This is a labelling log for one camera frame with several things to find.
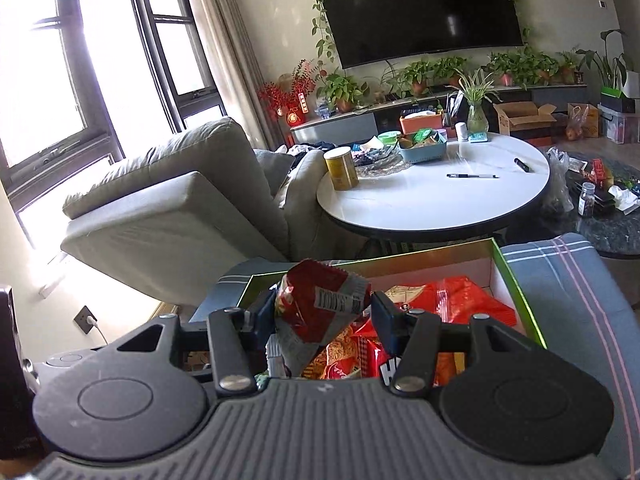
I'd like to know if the glass jar dark lid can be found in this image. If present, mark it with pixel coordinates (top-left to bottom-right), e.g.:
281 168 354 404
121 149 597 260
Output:
578 182 597 218

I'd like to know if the black wall television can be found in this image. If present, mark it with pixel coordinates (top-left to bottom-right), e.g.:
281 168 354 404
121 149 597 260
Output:
320 0 521 70

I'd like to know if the grey sofa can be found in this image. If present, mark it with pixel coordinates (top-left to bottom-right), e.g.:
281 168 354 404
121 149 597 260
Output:
60 116 328 306

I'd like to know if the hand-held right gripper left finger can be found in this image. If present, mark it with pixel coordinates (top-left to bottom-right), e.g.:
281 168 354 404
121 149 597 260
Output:
107 290 278 395

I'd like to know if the clear plastic bag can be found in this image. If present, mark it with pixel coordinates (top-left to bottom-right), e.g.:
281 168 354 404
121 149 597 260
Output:
542 147 576 216

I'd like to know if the row of potted plants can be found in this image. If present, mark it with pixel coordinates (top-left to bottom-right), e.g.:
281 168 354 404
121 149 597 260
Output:
315 30 631 111

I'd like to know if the orange snack packet dark label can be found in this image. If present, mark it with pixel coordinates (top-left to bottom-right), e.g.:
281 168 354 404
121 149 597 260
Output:
377 350 468 387

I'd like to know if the clear storage bin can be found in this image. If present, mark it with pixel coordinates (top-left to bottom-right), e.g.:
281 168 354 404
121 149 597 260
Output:
600 110 640 145

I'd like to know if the white round table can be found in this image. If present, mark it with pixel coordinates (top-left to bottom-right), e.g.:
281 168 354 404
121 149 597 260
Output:
316 132 551 237

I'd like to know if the grey pillow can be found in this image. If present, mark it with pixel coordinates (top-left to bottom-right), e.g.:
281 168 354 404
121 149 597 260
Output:
252 149 296 196

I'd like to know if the white tissue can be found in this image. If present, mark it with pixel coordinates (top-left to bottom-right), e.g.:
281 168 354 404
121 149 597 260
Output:
607 185 640 211

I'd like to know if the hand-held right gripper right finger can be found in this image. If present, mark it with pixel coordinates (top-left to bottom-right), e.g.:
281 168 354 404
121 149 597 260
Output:
371 291 548 393

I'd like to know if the green cardboard box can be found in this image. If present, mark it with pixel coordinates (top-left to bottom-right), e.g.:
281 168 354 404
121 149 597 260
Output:
236 237 547 386

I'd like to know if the window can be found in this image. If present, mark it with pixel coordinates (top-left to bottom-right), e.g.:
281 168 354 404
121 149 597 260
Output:
0 0 226 221

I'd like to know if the large red snack packet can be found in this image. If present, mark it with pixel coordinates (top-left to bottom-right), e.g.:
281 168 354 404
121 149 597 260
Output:
382 275 517 343

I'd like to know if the blue basket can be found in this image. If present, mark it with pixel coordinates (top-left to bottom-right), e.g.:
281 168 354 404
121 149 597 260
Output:
397 132 447 164

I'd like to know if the orange box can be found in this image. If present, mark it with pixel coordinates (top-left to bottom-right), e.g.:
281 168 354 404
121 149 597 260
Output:
399 112 445 134

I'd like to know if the wall socket with plug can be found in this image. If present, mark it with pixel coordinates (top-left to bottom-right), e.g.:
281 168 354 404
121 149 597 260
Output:
73 305 101 333

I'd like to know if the open cardboard box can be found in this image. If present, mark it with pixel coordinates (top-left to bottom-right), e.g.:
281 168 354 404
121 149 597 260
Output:
492 101 557 136

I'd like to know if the hanging vine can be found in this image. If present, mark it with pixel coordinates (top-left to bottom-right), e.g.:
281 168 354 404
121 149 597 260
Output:
300 0 341 68

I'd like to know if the spider plant in vase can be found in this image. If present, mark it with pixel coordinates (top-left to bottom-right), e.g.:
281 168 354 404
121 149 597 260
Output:
452 67 501 133

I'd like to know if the red flower decoration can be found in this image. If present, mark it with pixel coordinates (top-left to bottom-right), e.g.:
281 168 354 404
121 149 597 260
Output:
256 60 317 128

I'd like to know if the dark object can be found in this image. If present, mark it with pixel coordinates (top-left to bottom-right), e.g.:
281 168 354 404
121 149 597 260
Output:
0 284 43 461

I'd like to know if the yellow can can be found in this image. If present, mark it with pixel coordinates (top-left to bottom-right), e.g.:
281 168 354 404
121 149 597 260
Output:
324 146 359 192

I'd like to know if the curtain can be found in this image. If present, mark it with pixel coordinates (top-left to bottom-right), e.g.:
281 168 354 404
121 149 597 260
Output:
182 0 281 151

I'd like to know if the orange red patterned snack packet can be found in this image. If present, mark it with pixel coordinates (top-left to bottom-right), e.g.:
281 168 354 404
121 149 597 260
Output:
300 332 386 381

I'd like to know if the green and black box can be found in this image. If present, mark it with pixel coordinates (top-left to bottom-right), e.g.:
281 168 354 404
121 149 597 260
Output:
600 86 636 113

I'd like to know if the television cabinet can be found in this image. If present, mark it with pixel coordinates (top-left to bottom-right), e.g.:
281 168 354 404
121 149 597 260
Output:
290 85 588 146

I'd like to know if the orange plastic bag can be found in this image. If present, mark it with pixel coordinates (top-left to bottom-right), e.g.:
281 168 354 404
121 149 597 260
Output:
566 103 601 140

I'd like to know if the dark round table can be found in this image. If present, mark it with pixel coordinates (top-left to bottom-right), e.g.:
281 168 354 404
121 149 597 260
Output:
547 147 640 261

